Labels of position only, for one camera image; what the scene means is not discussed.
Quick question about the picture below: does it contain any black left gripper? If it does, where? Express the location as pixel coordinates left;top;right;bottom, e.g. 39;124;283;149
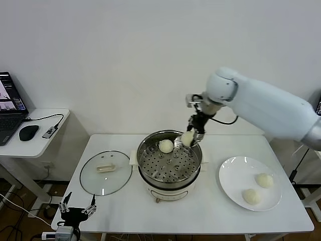
59;192;98;226

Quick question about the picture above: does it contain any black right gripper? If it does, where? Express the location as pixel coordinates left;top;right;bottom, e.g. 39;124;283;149
186;111;210;147

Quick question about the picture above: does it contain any white steamed baozi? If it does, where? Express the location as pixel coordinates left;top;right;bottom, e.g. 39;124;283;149
242;188;262;206
158;140;174;154
181;130;195;147
255;172;274;188

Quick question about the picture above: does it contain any glass lid with cream handle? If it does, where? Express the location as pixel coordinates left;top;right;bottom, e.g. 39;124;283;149
79;150;133;196

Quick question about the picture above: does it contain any perforated steel steamer basket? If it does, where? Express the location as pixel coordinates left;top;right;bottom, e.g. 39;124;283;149
137;130;203;188

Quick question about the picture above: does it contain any dark round floor object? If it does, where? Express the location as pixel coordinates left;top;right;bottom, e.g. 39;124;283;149
44;205;57;219

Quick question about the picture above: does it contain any white round plate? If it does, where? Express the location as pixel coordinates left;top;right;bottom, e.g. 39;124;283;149
218;156;283;212

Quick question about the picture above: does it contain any white side table with mouse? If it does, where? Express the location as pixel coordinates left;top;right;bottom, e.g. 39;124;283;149
0;108;71;211

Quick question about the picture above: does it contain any grey usb hub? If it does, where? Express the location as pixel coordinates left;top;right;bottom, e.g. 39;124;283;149
42;126;59;140

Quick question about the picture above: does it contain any black computer mouse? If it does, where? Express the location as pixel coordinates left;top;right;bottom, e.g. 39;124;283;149
19;125;40;142

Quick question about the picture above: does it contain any black laptop with keyboard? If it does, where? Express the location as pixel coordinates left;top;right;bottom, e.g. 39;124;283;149
0;71;30;147

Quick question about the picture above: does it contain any white side table with label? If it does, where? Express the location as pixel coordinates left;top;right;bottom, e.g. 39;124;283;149
299;145;321;223

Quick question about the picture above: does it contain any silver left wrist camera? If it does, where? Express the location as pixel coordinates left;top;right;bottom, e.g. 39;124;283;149
41;225;76;240

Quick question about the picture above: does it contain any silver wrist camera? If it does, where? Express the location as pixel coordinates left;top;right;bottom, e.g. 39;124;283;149
185;93;204;108
41;225;76;240

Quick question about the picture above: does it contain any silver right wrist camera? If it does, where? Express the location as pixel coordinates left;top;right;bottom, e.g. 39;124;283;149
185;93;204;108

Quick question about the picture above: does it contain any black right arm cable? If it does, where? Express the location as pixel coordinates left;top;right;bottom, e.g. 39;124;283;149
213;115;239;126

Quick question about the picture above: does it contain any white floor cable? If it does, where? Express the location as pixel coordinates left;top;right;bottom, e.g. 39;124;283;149
0;192;51;225

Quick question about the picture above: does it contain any black usb cable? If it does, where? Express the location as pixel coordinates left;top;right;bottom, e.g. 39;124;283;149
24;114;65;131

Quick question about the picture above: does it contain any black hanging cable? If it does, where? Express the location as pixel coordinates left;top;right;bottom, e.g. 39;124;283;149
289;148;310;185

